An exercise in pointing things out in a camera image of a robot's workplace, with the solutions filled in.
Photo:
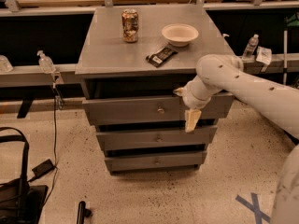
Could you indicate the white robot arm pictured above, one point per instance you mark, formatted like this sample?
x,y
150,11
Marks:
x,y
277,102

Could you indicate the grey bottom drawer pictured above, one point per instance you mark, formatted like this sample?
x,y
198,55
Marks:
x,y
167,160

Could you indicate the clear sanitizer pump bottle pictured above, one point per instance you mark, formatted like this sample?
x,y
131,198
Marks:
x,y
46,63

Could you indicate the black power adapter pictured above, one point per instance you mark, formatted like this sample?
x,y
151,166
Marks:
x,y
43,168

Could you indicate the white paper bowl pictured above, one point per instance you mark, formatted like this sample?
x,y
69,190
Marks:
x,y
179,34

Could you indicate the clear plastic water bottle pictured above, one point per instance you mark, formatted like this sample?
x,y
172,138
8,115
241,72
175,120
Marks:
x,y
250,47

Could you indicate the black cylindrical handle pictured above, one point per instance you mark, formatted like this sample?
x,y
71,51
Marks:
x,y
83,212

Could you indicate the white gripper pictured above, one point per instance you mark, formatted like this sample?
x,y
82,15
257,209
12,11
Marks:
x,y
191,101

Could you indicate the grey drawer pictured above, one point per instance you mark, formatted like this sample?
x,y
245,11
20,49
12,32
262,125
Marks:
x,y
169,137
134,110
167,160

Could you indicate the grey drawer cabinet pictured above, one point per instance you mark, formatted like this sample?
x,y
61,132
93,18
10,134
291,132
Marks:
x,y
111,68

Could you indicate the black snack bar wrapper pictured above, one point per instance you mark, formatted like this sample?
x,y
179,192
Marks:
x,y
160,57

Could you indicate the white packet on ledge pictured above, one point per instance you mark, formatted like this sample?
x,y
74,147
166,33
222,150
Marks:
x,y
264,55

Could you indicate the black chair frame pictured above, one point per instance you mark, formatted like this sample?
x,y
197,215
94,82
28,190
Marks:
x,y
20,203

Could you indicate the grey top drawer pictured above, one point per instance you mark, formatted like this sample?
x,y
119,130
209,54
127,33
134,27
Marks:
x,y
134,110

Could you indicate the grey middle drawer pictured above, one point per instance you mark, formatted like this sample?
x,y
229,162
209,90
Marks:
x,y
169,137

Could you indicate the crushed soda can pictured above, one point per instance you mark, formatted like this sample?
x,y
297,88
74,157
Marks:
x,y
130,25

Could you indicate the clear plastic container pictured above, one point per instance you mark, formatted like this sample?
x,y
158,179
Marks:
x,y
5,65

